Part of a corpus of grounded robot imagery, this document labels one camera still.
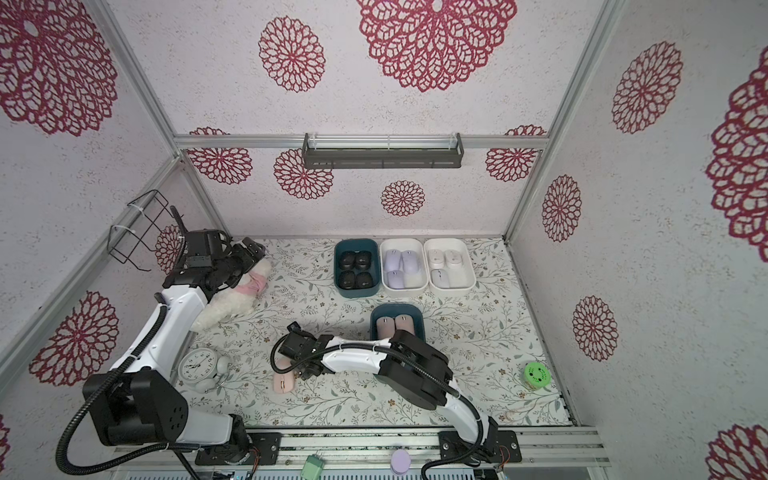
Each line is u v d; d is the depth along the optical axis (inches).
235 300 36.2
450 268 43.0
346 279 41.5
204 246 24.1
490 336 37.2
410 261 43.1
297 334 27.4
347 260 43.3
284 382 32.1
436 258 43.4
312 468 27.6
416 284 41.3
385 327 36.4
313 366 25.2
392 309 38.4
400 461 25.5
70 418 14.5
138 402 16.2
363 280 41.0
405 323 36.9
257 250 29.4
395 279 41.6
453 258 43.4
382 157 34.3
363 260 43.4
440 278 41.6
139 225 31.1
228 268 28.2
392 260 43.4
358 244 43.4
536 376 32.0
